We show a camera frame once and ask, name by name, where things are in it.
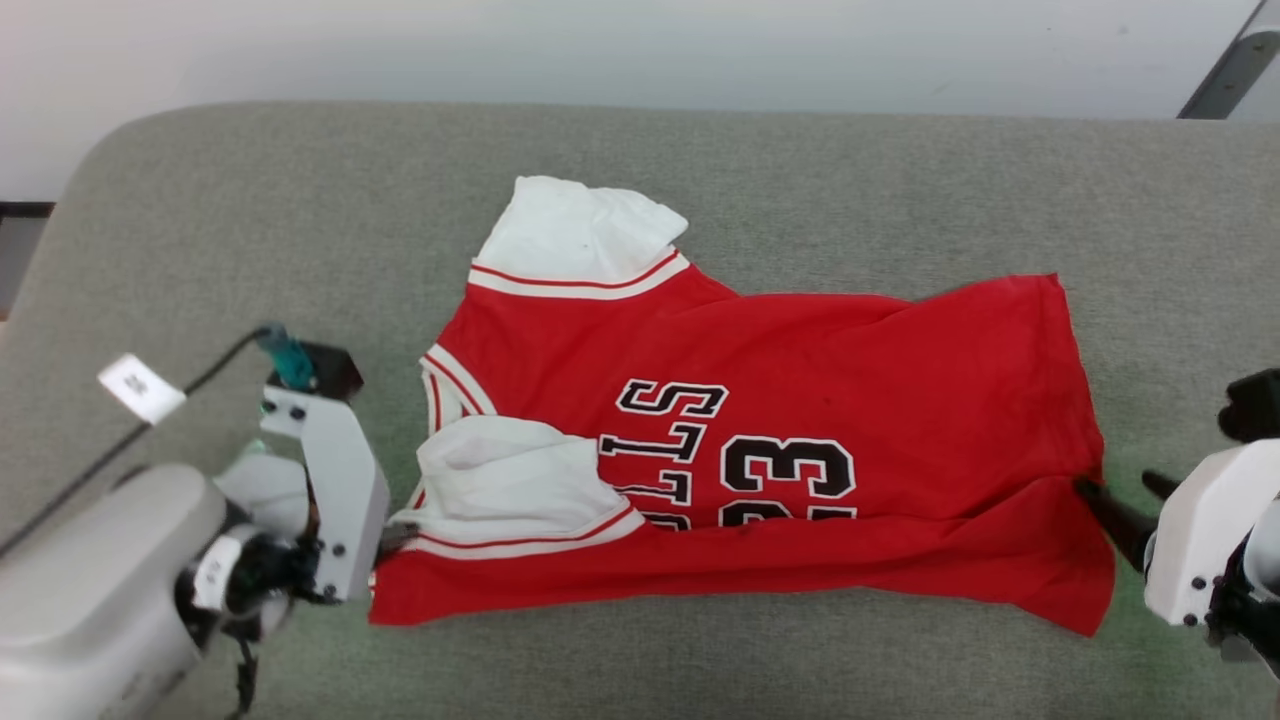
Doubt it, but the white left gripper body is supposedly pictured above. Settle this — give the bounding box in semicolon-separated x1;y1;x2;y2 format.
260;385;391;604

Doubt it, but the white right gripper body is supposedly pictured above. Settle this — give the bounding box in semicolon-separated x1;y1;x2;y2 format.
1143;440;1280;628

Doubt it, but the red and white basketball jersey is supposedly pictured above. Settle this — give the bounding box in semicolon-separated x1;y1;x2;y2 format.
368;176;1117;638

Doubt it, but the black framed floor panel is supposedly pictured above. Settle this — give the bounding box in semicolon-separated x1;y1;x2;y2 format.
0;202;56;313

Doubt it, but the black cable with teal plug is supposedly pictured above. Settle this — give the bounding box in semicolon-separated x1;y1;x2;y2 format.
0;325;316;557

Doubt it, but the white paper cable tag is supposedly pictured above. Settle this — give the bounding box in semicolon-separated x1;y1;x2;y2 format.
97;353;188;425

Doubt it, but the grey metal hinge bracket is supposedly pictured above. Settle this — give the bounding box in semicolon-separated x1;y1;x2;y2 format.
1185;30;1280;121

